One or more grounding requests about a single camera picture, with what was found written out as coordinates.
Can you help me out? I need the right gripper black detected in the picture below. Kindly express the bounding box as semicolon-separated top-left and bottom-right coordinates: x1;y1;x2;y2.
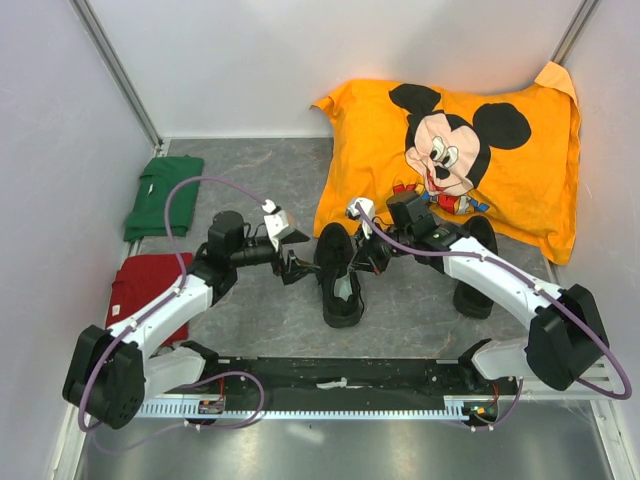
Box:
348;219;413;276

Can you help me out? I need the black shoe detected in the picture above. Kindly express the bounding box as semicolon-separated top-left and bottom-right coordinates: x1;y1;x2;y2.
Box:
453;216;498;320
314;223;364;329

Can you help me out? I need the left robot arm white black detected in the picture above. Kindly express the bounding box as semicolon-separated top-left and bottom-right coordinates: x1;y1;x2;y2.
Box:
62;210;319;429

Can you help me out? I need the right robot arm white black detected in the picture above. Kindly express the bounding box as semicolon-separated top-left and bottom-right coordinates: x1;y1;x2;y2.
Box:
346;191;609;394

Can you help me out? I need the red folded shirt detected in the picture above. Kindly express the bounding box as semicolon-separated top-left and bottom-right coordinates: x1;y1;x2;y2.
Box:
105;254;181;327

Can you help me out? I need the green folded shirt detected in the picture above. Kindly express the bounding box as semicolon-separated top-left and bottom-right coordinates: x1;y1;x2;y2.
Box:
124;156;204;242

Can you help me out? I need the orange Mickey Mouse pillow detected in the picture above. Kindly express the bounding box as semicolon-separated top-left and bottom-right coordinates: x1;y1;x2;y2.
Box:
314;62;581;265

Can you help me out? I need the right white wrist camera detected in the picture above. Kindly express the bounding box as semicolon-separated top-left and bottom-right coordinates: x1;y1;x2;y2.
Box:
345;197;375;240

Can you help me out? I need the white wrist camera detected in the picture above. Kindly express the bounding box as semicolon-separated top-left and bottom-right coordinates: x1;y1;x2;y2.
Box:
262;199;310;251
345;197;375;240

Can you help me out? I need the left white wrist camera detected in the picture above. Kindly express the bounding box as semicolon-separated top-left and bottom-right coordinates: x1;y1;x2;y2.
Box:
262;199;310;251

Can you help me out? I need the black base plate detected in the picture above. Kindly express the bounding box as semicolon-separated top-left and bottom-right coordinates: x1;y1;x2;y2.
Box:
170;357;518;397

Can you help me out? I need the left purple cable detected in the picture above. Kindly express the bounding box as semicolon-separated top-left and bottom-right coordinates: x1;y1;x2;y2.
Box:
77;176;274;455

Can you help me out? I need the purple cable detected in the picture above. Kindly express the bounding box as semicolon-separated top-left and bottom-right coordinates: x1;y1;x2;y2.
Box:
352;202;633;432
77;176;274;455

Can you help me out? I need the grey slotted cable duct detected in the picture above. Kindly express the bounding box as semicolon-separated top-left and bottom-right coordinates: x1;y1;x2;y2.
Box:
136;396;469;421

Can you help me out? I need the aluminium front rail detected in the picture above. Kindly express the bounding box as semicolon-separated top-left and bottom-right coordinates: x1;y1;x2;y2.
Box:
69;362;619;401

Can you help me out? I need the left aluminium frame post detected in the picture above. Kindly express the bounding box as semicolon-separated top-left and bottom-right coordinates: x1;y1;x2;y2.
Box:
69;0;164;154

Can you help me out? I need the aluminium frame post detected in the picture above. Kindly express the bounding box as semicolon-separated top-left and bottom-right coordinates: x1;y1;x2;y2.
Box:
69;0;164;154
550;0;601;66

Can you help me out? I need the right aluminium frame post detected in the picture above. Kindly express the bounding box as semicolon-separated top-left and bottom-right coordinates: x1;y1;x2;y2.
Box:
550;0;601;66

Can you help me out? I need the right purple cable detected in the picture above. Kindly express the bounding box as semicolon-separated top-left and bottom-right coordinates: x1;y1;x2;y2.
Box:
352;202;633;432

